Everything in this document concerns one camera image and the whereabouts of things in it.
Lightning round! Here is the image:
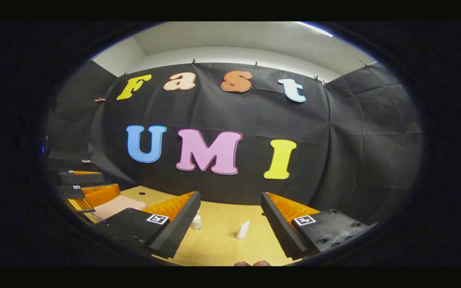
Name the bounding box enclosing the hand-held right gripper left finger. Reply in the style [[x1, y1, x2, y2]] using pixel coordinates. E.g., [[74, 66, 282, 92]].
[[94, 191, 201, 259]]

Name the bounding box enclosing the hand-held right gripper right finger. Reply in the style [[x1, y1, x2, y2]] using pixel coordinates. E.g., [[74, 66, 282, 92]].
[[260, 192, 377, 260]]

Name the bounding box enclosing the pink suitcase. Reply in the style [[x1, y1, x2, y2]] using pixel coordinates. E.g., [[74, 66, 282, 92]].
[[92, 195, 148, 221]]

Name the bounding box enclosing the black backdrop cloth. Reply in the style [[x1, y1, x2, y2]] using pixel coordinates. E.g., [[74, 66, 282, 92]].
[[46, 59, 425, 226]]

